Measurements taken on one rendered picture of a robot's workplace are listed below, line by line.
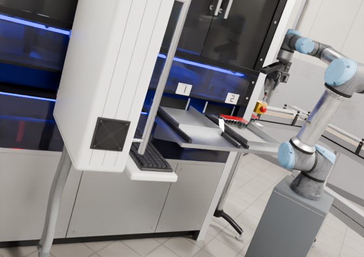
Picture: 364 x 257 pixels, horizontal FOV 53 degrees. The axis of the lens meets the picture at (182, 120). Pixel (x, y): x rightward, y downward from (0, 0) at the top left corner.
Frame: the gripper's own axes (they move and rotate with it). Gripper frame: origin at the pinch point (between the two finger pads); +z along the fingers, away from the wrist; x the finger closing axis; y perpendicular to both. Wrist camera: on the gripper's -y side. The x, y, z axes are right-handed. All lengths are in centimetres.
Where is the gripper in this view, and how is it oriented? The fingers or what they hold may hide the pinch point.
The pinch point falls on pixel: (266, 94)
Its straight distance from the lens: 200.6
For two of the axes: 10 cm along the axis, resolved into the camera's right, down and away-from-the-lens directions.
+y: 8.4, 1.2, 5.4
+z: -3.1, 9.1, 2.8
